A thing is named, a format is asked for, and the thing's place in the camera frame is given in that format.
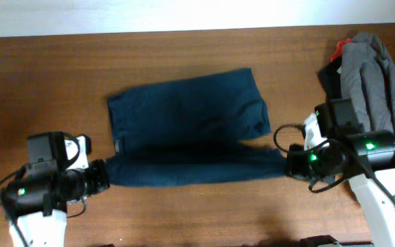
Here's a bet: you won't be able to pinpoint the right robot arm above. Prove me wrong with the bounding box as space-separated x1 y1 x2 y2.
285 99 395 246

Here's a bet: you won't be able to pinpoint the red garment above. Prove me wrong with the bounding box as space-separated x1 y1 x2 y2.
330 38 352 62

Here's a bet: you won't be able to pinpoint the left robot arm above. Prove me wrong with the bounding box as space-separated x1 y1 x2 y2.
0 132 110 246

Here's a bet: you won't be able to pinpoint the grey garment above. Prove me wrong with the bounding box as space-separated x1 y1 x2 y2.
340 32 395 136

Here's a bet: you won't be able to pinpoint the black garment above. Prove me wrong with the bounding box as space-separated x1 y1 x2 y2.
318 56 342 99

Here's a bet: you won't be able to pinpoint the right camera cable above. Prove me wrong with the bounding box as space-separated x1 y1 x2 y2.
272 123 395 237

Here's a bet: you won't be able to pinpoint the navy blue shorts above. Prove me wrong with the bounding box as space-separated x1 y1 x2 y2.
106 68 286 187

